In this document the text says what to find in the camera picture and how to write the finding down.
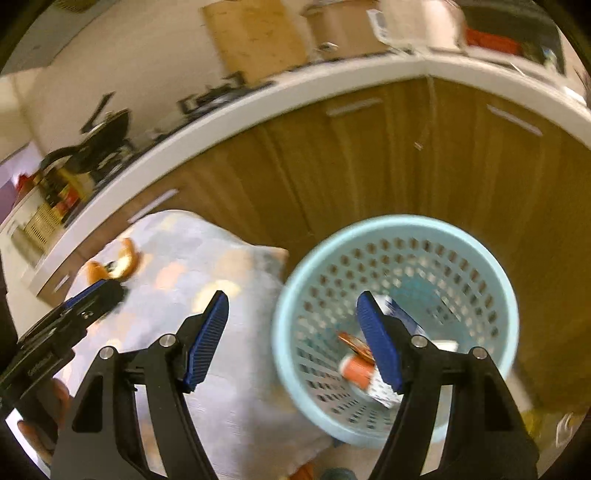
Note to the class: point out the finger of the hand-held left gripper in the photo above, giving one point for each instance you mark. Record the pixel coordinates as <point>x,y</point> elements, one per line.
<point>83,296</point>
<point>106,302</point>

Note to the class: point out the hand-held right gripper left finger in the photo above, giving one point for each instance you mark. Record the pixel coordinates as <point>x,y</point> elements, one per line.
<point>207,341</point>

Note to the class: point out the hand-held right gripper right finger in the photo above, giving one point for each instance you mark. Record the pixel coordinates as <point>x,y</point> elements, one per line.
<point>381,341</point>

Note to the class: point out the orange snack packet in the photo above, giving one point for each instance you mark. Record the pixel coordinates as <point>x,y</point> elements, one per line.
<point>353,344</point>

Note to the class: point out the blue and white packet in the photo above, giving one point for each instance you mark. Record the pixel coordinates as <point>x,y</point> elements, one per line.
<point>401,318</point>

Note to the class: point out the curved orange peel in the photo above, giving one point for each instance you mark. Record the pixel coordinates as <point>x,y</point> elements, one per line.
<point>129,263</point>

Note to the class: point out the white dotted wrapper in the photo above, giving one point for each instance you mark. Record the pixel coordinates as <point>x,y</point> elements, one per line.
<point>383,390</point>

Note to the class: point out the light blue plastic basket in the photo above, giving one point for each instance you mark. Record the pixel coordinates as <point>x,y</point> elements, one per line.
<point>461,295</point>

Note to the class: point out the person's left hand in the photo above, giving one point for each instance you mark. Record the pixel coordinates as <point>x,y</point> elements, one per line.
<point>60,397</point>

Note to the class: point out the yellow plastic basket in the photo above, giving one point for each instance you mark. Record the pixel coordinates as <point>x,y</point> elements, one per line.
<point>41,224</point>

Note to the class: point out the scale-patterned tablecloth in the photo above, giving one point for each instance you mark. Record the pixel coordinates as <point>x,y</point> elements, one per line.
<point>194,258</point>

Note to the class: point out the dark sauce bottles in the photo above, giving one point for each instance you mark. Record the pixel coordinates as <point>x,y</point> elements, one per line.
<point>64,194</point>

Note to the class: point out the black wok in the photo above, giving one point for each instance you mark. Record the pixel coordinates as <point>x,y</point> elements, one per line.
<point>104,138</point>

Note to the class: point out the wooden base cabinet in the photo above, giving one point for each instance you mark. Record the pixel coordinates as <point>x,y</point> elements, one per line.
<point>360,175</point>

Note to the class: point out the wooden cutting board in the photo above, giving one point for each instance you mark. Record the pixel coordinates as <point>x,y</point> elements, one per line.
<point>254,37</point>

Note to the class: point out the brown rice cooker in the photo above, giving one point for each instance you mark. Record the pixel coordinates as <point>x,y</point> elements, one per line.
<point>344,25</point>

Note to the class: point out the white plug-in meter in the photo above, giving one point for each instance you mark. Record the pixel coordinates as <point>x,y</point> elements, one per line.
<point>378,23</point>

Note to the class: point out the red container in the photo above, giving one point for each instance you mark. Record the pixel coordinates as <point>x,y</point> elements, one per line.
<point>491,42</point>

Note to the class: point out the white electric kettle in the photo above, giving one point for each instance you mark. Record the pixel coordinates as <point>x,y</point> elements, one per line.
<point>425,23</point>

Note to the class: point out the dark window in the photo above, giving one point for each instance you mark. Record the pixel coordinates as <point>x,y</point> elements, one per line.
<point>512,18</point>

